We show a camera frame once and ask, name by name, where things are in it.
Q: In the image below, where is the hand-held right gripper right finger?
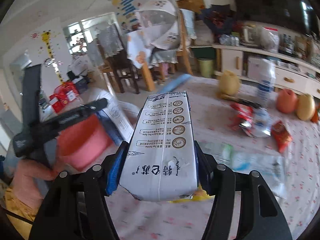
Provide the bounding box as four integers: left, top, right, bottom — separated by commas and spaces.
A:
194, 140, 293, 240

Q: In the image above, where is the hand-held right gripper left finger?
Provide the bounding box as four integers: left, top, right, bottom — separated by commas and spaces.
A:
31, 141, 130, 240

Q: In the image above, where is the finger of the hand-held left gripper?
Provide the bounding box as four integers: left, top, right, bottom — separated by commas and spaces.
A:
57, 98, 108, 137

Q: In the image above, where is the pink plastic bucket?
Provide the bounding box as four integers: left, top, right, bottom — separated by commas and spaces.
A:
56, 114, 114, 170

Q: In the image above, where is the white wet wipes packet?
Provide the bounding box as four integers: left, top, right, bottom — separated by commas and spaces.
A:
215, 144, 288, 198

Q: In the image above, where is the white milk carton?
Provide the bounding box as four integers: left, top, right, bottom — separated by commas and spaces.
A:
119, 91, 200, 202

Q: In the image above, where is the shiny red foil wrapper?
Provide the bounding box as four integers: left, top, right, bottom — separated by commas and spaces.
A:
229, 102, 254, 130

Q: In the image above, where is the person's left forearm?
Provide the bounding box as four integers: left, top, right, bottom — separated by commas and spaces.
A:
11, 159, 59, 210

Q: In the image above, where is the yellow snack packet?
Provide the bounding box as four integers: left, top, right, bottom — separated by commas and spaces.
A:
172, 190, 213, 203

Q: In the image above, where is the red gift box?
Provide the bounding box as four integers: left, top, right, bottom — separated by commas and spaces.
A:
49, 84, 80, 113

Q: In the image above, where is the white printed paper bag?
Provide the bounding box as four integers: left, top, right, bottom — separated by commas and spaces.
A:
87, 90, 140, 145

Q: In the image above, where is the cherry print tablecloth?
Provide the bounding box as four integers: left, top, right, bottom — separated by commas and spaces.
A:
102, 75, 320, 240

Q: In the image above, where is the dark wooden chair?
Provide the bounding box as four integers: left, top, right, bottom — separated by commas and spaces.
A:
96, 25, 140, 94

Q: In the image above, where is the clear plastic wrapper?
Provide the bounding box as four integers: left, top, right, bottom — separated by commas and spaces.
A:
241, 107, 272, 138

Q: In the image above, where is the grey lace chair cover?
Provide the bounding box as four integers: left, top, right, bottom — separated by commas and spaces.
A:
96, 25, 124, 58

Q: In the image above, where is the black coffee stick packet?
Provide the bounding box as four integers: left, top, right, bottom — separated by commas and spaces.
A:
217, 94, 260, 108

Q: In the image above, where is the white orange-print cloth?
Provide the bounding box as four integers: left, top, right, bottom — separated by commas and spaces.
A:
126, 31, 153, 69

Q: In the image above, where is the red snack packet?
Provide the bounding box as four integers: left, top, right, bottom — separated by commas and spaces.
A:
271, 120, 293, 153

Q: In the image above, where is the yellow pear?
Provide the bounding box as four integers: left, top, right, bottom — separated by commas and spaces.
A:
218, 70, 240, 97
297, 94, 316, 121

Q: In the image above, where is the green waste bin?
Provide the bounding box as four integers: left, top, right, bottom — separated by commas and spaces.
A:
197, 58, 215, 78

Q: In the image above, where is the red apple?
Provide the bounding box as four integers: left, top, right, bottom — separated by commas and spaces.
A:
276, 89, 299, 113

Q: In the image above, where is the white plastic bottle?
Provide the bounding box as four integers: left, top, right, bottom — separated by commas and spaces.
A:
256, 59, 277, 107

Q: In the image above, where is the white storage box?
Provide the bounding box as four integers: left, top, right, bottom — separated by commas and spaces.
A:
247, 56, 263, 79

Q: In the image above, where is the light wooden chair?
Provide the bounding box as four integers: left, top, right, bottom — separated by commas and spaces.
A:
175, 9, 197, 75

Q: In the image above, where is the clear white umbrella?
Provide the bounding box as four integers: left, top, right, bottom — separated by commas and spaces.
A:
135, 0, 180, 53

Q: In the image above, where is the clear plastic bag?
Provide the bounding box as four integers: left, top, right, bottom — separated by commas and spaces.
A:
260, 27, 280, 53

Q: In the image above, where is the dark wrapped flower bouquet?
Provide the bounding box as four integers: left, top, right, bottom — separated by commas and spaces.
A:
199, 7, 238, 39

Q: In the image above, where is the black television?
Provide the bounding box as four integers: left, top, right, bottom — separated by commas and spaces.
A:
229, 0, 320, 38

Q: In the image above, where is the giraffe height wall sticker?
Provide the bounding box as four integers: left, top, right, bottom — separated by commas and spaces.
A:
41, 30, 64, 83

